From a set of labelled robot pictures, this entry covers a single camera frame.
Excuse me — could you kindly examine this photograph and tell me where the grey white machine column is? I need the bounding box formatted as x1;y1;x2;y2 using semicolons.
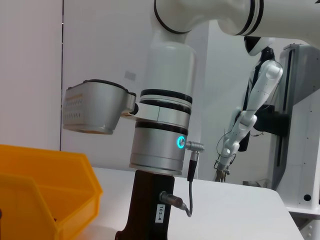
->
264;43;320;240

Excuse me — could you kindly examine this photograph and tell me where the yellow plastic bin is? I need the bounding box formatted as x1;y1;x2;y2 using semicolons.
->
0;144;104;240

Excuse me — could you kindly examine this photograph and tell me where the right gripper cable with plugs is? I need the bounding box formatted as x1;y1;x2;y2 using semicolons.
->
159;140;205;218

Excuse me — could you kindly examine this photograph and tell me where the white humanoid robot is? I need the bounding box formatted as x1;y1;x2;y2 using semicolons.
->
213;36;285;183

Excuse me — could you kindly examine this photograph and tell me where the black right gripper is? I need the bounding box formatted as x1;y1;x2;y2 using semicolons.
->
114;171;176;240

